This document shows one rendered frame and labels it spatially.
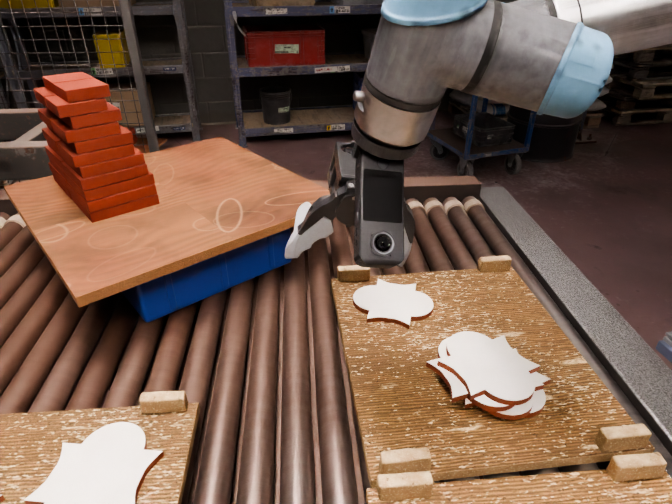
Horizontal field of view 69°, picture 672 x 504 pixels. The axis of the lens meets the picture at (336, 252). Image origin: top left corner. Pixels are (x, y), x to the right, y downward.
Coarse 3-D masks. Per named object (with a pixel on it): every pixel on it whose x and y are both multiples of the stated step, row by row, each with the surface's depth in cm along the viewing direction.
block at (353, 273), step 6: (342, 270) 88; (348, 270) 88; (354, 270) 88; (360, 270) 88; (366, 270) 88; (342, 276) 88; (348, 276) 88; (354, 276) 88; (360, 276) 89; (366, 276) 89
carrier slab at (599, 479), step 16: (464, 480) 56; (480, 480) 55; (496, 480) 55; (512, 480) 55; (528, 480) 55; (544, 480) 55; (560, 480) 55; (576, 480) 55; (592, 480) 55; (608, 480) 55; (640, 480) 55; (656, 480) 55; (368, 496) 54; (432, 496) 54; (448, 496) 54; (464, 496) 54; (480, 496) 54; (496, 496) 54; (512, 496) 54; (528, 496) 54; (544, 496) 54; (560, 496) 54; (576, 496) 54; (592, 496) 54; (608, 496) 54; (624, 496) 54; (640, 496) 54; (656, 496) 54
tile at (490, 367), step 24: (456, 336) 70; (480, 336) 70; (504, 336) 70; (456, 360) 66; (480, 360) 66; (504, 360) 66; (528, 360) 66; (480, 384) 63; (504, 384) 63; (528, 384) 63
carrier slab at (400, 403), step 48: (336, 288) 87; (432, 288) 87; (480, 288) 87; (528, 288) 87; (384, 336) 76; (432, 336) 76; (528, 336) 76; (384, 384) 68; (432, 384) 68; (576, 384) 68; (384, 432) 61; (432, 432) 61; (480, 432) 61; (528, 432) 61; (576, 432) 61
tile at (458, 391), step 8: (440, 344) 70; (440, 352) 69; (432, 360) 68; (432, 368) 67; (440, 368) 66; (448, 376) 65; (448, 384) 65; (456, 384) 64; (456, 392) 63; (464, 392) 63; (456, 400) 63; (472, 400) 62; (480, 400) 62; (488, 400) 62; (488, 408) 61; (496, 408) 61; (504, 408) 61
